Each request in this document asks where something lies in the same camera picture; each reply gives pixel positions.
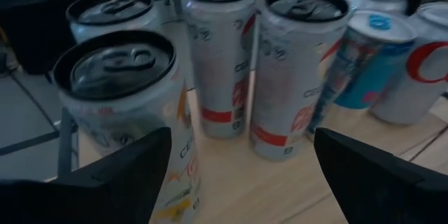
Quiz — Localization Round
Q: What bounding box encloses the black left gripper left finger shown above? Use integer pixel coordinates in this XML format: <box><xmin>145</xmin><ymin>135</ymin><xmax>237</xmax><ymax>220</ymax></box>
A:
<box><xmin>0</xmin><ymin>127</ymin><xmax>173</xmax><ymax>224</ymax></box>

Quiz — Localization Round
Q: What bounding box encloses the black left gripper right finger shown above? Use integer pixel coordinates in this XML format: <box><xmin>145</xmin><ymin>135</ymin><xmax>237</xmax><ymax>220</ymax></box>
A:
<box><xmin>314</xmin><ymin>127</ymin><xmax>448</xmax><ymax>224</ymax></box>

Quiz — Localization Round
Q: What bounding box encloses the white Celsius can yellow band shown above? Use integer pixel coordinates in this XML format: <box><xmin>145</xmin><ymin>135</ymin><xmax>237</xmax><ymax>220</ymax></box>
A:
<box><xmin>52</xmin><ymin>29</ymin><xmax>203</xmax><ymax>224</ymax></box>

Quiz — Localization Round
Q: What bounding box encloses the dented blue Red Bull can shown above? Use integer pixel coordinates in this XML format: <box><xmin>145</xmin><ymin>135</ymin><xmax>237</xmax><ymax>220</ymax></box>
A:
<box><xmin>307</xmin><ymin>9</ymin><xmax>418</xmax><ymax>141</ymax></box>

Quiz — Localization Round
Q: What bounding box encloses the white Celsius Peach Vibe can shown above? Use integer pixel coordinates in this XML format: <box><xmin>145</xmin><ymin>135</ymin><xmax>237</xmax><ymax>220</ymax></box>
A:
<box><xmin>182</xmin><ymin>0</ymin><xmax>258</xmax><ymax>139</ymax></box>
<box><xmin>248</xmin><ymin>0</ymin><xmax>351</xmax><ymax>162</ymax></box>

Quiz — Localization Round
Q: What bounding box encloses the white Celsius Tropical Vibe can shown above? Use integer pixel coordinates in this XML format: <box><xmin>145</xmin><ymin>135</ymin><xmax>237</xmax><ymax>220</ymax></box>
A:
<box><xmin>65</xmin><ymin>0</ymin><xmax>162</xmax><ymax>45</ymax></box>

